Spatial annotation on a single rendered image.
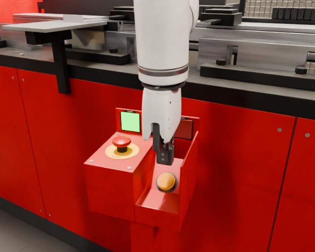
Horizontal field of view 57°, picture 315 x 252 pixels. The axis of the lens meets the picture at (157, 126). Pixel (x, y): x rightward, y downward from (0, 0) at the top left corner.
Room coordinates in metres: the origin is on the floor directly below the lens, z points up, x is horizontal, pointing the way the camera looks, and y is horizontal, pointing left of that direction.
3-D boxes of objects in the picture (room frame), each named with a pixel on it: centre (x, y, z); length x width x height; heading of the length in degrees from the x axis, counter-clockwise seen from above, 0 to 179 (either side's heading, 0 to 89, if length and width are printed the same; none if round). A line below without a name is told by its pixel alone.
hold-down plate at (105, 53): (1.02, 0.23, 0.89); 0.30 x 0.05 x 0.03; 61
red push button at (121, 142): (0.54, 0.08, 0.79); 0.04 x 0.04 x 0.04
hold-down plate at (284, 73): (0.75, -0.26, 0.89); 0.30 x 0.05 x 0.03; 61
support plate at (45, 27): (0.96, 0.31, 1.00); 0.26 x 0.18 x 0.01; 151
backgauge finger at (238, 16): (1.04, -0.19, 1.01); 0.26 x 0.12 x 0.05; 151
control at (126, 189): (0.54, 0.03, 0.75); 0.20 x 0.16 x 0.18; 72
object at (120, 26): (1.08, 0.21, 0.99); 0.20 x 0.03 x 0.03; 61
